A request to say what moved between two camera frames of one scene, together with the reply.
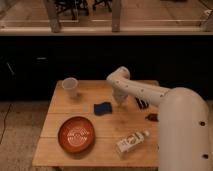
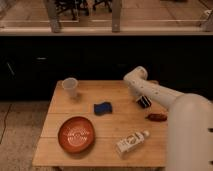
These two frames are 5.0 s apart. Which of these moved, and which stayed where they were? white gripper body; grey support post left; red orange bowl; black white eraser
Moved: white gripper body
Stayed: grey support post left; red orange bowl; black white eraser
